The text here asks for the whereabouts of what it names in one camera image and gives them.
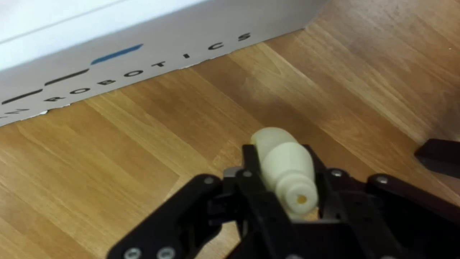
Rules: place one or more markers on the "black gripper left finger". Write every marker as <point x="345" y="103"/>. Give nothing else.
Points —
<point x="201" y="221"/>

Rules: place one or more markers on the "white Lean Robotics cardboard box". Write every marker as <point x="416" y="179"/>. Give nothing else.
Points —
<point x="143" y="38"/>

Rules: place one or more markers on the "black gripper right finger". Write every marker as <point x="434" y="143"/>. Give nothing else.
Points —
<point x="382" y="216"/>

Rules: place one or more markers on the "white plastic bottle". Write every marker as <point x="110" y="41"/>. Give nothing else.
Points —
<point x="287" y="173"/>

